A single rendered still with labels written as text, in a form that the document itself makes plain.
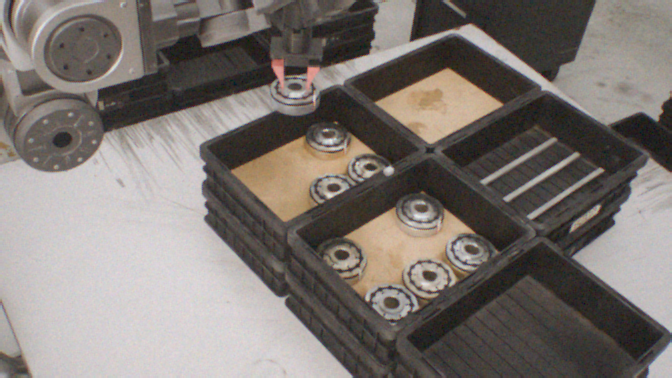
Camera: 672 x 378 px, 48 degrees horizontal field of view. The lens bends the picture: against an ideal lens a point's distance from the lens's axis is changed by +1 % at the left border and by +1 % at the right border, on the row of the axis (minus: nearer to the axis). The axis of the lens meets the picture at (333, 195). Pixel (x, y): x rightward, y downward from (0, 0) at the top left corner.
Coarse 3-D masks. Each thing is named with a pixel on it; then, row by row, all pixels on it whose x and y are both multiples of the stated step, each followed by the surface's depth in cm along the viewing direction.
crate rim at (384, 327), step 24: (408, 168) 158; (360, 192) 152; (480, 192) 155; (312, 216) 146; (288, 240) 143; (528, 240) 146; (312, 264) 139; (336, 288) 136; (456, 288) 136; (360, 312) 133; (384, 336) 130
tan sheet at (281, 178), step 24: (288, 144) 176; (360, 144) 178; (240, 168) 169; (264, 168) 169; (288, 168) 170; (312, 168) 171; (336, 168) 171; (264, 192) 164; (288, 192) 164; (288, 216) 159
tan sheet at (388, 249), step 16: (368, 224) 159; (384, 224) 160; (448, 224) 161; (368, 240) 156; (384, 240) 156; (400, 240) 157; (416, 240) 157; (432, 240) 158; (368, 256) 153; (384, 256) 153; (400, 256) 154; (416, 256) 154; (432, 256) 154; (368, 272) 150; (384, 272) 150; (400, 272) 151; (368, 288) 147
